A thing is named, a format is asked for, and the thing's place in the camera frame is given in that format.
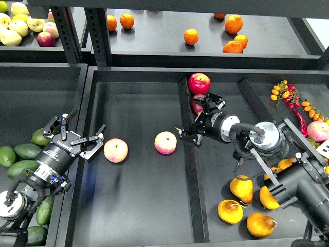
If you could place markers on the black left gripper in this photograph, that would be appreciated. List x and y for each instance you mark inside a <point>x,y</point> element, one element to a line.
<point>66,146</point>

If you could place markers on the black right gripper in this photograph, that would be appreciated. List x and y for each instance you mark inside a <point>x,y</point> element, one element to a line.
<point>213,122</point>

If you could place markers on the green avocado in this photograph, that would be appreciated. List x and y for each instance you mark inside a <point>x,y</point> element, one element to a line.
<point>44,211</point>

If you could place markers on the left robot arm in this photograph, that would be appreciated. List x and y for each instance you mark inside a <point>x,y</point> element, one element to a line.
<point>19,203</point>

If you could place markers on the avocado centre of pile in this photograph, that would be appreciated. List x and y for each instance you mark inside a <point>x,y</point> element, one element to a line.
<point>28,151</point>

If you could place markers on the avocado far left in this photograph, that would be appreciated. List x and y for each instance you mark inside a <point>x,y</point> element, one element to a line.
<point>8,156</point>

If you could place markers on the yellow pear under gripper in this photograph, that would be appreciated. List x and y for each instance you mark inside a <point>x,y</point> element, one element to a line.
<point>242,187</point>

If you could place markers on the yellow pear with brown stem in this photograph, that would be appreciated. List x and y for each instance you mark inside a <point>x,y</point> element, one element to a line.
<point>274,170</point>

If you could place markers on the avocado bottom left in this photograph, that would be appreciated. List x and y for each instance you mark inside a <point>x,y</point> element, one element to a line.
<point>37,236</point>

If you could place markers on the dark red apple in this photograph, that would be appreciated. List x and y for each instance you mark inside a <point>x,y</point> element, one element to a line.
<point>197,108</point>

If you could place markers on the bright red apple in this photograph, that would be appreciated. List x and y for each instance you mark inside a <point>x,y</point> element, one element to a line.
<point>199,83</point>

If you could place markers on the pink apple centre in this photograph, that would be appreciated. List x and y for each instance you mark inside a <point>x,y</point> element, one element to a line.
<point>165,142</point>

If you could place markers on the pink apple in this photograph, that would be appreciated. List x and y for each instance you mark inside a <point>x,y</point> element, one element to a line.
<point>115,150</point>
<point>165,142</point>

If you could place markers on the pink apple left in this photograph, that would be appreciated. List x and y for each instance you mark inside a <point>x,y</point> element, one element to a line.
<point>115,150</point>

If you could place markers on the black left tray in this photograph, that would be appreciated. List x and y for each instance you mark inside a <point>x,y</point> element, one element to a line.
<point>31,95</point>

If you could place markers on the black tray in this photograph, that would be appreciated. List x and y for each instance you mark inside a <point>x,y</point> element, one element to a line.
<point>31,95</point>
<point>152,199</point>

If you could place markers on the orange on shelf centre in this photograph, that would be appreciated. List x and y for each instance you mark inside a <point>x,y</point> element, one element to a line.
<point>191,36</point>

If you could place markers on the orange on shelf front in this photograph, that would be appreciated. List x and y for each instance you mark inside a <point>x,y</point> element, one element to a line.
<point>234,47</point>

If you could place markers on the black middle tray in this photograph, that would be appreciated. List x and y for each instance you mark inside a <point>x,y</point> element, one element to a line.
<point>152,199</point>

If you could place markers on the orange behind front orange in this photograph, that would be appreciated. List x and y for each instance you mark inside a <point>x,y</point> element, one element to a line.
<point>242,39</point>

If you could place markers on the red apple on shelf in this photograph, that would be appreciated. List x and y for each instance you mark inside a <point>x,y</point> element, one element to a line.
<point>46,39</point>

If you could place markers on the upper cherry tomato bunch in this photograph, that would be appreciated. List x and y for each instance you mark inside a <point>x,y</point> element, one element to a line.
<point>287,93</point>

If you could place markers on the cherry tomato bunch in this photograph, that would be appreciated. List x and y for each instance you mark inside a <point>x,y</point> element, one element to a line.
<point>287,93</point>
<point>316,144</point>

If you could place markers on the large orange on shelf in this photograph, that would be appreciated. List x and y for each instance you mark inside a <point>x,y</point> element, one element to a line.
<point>233,24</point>

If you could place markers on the orange at shelf back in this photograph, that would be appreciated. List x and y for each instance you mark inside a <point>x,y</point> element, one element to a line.
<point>219,15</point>

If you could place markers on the peach on shelf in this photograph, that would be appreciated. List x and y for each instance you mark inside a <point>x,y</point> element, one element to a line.
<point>51,28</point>

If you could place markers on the black shelf upright left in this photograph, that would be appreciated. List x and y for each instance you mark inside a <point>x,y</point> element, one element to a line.
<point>67,33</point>

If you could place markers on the black shelf upright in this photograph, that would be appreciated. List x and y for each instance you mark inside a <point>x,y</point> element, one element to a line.
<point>97,26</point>
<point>67,33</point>

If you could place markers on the black shelf upright right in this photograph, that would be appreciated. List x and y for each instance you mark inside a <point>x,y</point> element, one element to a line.
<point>97,26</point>

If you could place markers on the orange on shelf left edge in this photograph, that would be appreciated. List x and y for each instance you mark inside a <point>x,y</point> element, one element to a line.
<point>111,23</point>

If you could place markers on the pale yellow apple with stem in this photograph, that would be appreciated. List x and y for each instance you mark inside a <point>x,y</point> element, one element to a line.
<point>35,25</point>

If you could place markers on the red chili pepper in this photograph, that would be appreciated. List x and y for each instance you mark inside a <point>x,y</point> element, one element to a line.
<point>302,123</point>

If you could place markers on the pale yellow apple front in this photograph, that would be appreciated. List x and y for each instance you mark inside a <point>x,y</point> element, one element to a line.
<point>10,38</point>

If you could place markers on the pale yellow apple middle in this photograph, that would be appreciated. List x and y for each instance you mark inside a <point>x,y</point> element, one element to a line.
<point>20,27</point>

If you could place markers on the middle orange tomato bunch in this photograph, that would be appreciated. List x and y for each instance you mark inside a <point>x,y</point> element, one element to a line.
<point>313,112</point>

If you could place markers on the lower cherry tomato bunch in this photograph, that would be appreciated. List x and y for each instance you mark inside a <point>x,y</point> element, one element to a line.
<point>316,144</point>

